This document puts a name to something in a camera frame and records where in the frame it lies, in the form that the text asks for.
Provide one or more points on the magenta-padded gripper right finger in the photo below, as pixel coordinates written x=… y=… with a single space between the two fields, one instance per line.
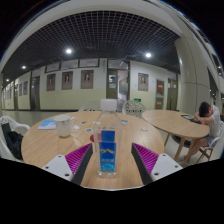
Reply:
x=165 y=165

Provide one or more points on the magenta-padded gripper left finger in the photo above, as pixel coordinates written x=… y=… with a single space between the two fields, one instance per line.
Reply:
x=56 y=166

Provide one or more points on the clear blue-labelled water bottle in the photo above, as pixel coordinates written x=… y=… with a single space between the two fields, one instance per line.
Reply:
x=107 y=150

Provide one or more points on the white ceramic mug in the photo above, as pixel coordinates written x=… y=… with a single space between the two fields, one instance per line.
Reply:
x=63 y=126

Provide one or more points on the round wooden table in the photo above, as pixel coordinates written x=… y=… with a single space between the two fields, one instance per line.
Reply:
x=173 y=125

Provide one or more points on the small pale wrapper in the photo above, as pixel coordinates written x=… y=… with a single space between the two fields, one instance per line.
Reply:
x=144 y=129

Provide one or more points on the blue paper booklet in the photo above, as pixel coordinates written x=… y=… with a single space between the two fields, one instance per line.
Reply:
x=47 y=124

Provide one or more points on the flat round red coaster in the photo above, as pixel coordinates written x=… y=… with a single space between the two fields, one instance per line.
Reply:
x=91 y=138

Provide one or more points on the wooden-legged white chair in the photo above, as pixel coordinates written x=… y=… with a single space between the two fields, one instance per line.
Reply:
x=209 y=150

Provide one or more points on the small dark wrapper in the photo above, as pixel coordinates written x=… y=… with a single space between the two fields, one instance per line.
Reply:
x=88 y=130

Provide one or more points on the black bag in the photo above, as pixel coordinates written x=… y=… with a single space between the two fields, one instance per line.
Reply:
x=13 y=141

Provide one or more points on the white plastic chair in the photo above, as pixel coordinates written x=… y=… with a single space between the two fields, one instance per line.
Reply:
x=20 y=128
x=89 y=106

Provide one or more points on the dark tablet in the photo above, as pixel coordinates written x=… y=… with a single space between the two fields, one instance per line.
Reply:
x=188 y=117

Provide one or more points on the clear plastic packet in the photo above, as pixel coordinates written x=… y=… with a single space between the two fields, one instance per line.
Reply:
x=124 y=122

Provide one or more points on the white lattice-back chair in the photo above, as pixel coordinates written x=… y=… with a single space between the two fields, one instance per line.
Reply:
x=134 y=108

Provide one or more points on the person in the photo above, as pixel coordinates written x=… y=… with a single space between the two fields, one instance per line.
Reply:
x=213 y=120

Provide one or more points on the green exit sign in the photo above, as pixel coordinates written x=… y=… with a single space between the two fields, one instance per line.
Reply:
x=137 y=99

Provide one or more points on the dark hallway doors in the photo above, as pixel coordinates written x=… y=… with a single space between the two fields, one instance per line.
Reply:
x=35 y=93

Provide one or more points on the round ceiling lights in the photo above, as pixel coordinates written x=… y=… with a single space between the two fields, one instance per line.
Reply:
x=68 y=51

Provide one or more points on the red wall notice boards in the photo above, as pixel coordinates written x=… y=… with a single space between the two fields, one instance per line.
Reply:
x=160 y=87

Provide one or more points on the framed wall portraits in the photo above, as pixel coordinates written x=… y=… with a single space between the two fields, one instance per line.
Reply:
x=87 y=79

